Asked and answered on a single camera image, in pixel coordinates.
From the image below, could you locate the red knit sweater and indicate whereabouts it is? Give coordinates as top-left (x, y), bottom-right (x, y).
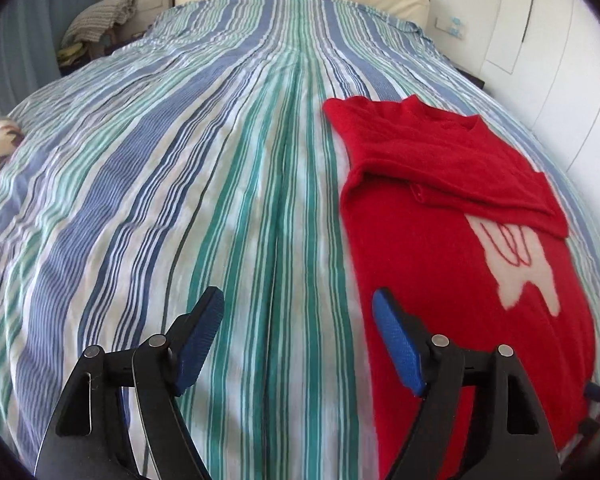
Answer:
top-left (323, 96), bottom-right (595, 474)

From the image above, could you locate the pile of folded clothes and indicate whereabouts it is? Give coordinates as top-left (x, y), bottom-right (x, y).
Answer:
top-left (56, 0), bottom-right (137, 70)

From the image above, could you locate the striped blue green bedspread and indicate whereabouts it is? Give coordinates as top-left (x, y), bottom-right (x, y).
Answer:
top-left (0, 0), bottom-right (600, 479)

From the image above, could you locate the dark wooden nightstand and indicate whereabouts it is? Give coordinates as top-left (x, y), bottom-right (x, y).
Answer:
top-left (454, 65), bottom-right (486, 90)

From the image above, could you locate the white wardrobe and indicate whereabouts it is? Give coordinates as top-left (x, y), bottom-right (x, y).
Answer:
top-left (481, 0), bottom-right (600, 228)

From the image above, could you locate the teal curtain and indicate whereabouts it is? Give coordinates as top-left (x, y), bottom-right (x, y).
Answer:
top-left (0, 0), bottom-right (99, 117)

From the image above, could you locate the wall socket panel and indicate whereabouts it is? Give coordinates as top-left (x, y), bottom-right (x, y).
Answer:
top-left (434, 15), bottom-right (465, 40)

